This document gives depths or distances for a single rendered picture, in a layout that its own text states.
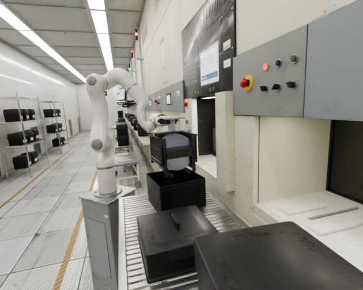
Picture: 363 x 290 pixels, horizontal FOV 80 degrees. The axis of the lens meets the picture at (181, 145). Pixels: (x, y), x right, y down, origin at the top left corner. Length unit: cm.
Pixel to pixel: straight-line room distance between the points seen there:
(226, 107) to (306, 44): 48
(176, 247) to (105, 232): 86
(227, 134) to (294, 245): 68
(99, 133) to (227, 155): 81
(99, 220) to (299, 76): 138
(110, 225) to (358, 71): 142
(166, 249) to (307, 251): 44
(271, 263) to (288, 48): 65
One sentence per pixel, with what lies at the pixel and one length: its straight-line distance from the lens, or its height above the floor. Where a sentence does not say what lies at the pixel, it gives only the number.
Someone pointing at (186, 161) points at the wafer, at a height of 103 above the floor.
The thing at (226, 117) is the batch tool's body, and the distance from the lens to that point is 113.
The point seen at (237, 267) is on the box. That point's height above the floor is 101.
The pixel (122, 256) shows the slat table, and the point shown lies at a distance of 100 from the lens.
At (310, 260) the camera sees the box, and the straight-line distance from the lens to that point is 57.
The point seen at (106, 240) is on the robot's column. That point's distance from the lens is 164.
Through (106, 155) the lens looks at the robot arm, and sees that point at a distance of 158.
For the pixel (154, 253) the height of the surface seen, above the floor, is 86.
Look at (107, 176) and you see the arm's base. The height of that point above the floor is 89.
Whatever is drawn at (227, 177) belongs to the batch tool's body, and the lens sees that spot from 119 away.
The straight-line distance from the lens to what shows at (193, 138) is 119.
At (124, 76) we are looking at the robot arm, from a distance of 147.
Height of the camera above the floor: 134
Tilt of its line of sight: 10 degrees down
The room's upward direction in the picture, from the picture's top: 3 degrees counter-clockwise
